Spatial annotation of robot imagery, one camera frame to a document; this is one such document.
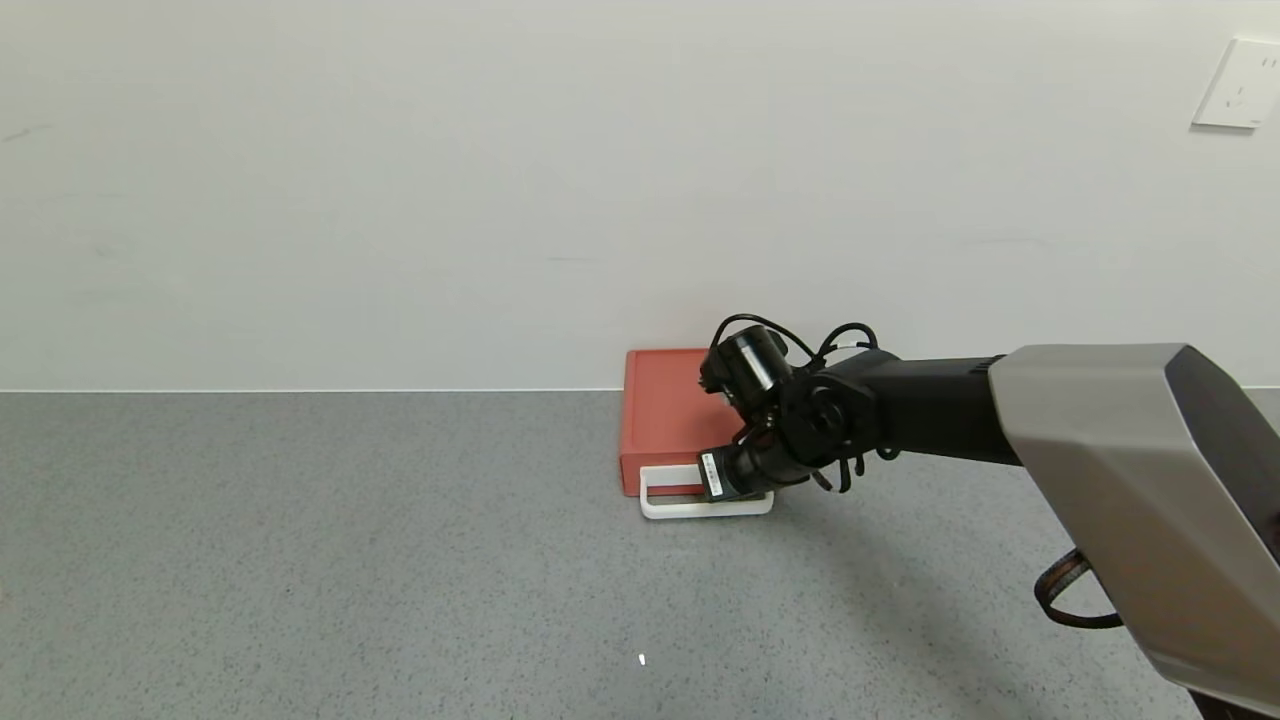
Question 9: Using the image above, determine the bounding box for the white wall socket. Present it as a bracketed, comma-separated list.
[1191, 37, 1280, 131]

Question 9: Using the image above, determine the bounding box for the white drawer handle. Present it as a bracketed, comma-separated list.
[639, 463, 776, 521]

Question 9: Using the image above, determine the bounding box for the black cable with white tag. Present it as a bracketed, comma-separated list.
[815, 321, 882, 365]

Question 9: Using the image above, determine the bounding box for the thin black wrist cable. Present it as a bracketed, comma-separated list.
[808, 445, 902, 495]

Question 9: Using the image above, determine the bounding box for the black camera cable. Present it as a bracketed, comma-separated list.
[711, 313, 817, 363]

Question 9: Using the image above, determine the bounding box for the red drawer casing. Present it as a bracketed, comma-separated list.
[619, 348, 749, 498]

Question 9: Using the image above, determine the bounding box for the braided dark cable loop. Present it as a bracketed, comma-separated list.
[1033, 547, 1127, 630]

